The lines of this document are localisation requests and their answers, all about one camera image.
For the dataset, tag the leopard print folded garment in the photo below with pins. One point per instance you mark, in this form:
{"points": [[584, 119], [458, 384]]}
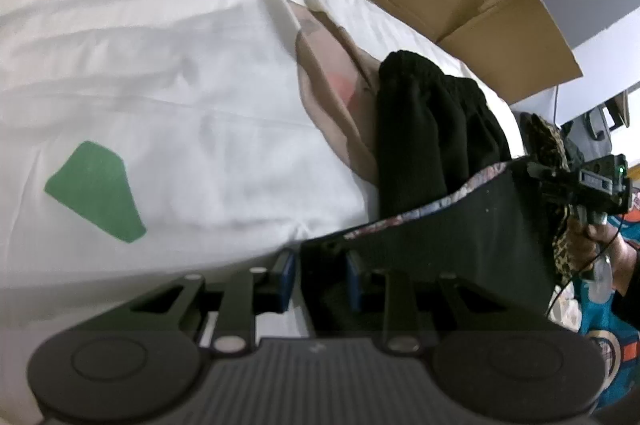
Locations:
{"points": [[547, 140]]}

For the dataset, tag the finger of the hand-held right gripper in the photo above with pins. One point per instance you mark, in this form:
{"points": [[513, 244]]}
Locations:
{"points": [[545, 175]]}

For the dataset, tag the black knit bear print garment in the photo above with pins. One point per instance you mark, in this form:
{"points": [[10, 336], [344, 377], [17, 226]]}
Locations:
{"points": [[475, 230]]}

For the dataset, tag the person's right forearm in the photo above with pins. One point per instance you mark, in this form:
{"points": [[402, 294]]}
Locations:
{"points": [[631, 295]]}

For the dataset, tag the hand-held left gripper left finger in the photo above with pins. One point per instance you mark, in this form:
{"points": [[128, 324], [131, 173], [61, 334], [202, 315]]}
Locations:
{"points": [[285, 280]]}

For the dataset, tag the person's right hand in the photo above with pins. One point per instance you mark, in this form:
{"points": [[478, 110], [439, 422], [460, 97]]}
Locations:
{"points": [[607, 247]]}

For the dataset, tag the teal printed garment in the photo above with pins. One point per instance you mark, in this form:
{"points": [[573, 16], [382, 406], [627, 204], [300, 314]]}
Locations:
{"points": [[610, 345]]}

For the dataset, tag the white printed bedsheet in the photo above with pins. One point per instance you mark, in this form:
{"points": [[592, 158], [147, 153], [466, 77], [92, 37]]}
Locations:
{"points": [[150, 55]]}

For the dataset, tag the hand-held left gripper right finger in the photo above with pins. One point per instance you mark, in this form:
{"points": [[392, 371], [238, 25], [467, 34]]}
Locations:
{"points": [[354, 282]]}

